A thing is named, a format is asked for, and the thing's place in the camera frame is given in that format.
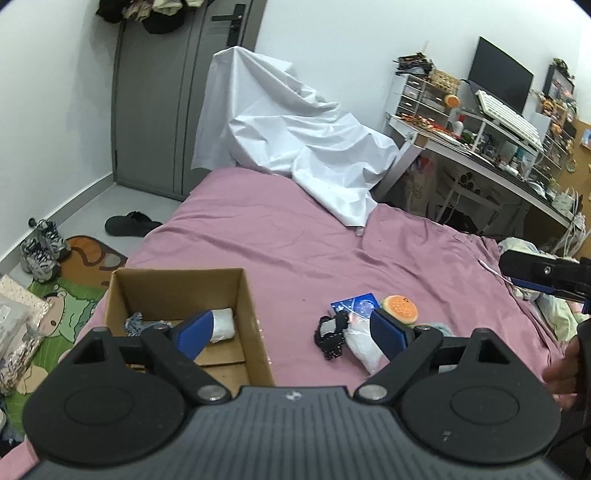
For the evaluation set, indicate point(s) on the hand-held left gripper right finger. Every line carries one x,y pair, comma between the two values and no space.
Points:
388,336

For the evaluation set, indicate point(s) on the light blue soft cloth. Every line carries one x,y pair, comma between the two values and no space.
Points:
444,328

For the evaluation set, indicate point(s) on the wicker basket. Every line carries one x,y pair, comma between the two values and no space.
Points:
444,81

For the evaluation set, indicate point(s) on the bed with pink sheet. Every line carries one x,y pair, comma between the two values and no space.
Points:
277,230

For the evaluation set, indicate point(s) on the light green blanket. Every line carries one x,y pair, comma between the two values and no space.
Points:
558,314

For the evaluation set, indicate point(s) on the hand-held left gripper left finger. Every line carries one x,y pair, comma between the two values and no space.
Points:
194,336

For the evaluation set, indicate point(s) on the cartoon floor mat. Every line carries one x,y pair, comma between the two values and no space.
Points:
69,314

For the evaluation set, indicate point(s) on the black monitor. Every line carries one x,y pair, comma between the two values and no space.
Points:
501,74

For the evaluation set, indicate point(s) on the white stick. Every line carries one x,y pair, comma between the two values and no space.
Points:
494,270

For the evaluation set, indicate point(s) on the black slipper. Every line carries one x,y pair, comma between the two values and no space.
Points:
147,218
121,226

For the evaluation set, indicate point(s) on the white rolled cloth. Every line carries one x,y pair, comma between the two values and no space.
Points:
224,325

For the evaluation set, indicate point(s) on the silver foil bag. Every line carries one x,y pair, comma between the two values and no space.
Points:
21,341

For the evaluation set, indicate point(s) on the white keyboard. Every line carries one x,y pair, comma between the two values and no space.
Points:
508,117

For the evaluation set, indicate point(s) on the white drawer organizer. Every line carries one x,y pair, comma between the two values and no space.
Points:
415,99

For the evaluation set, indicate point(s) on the burger plush toy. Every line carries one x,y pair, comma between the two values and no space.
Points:
400,308

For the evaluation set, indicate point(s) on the person's right hand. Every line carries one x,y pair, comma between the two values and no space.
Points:
563,369

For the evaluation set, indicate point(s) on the clear plastic bag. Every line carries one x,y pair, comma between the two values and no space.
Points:
364,347

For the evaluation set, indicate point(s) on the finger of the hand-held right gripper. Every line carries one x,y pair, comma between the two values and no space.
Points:
531,270

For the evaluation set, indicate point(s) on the blue white patterned cloth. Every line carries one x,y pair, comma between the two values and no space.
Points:
134,323

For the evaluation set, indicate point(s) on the blue packet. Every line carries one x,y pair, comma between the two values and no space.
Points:
358,304

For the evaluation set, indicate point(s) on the white desk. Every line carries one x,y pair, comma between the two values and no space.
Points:
461,152

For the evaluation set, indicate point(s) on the grey door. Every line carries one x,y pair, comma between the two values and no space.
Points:
152,115

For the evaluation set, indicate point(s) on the white bottle red cap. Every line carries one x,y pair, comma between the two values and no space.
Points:
459,125

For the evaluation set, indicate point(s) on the hanging clothes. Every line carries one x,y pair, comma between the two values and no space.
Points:
157,14

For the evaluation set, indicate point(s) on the white cover sheet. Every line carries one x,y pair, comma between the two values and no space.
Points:
295,138

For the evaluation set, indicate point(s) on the paper bag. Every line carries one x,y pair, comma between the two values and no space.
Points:
421,187

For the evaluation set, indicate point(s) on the cardboard box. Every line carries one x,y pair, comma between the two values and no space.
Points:
138,286

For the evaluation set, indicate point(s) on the patterned beige packet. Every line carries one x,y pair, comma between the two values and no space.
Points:
18,290

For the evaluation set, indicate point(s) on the picture frame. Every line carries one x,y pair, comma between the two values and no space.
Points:
559,84

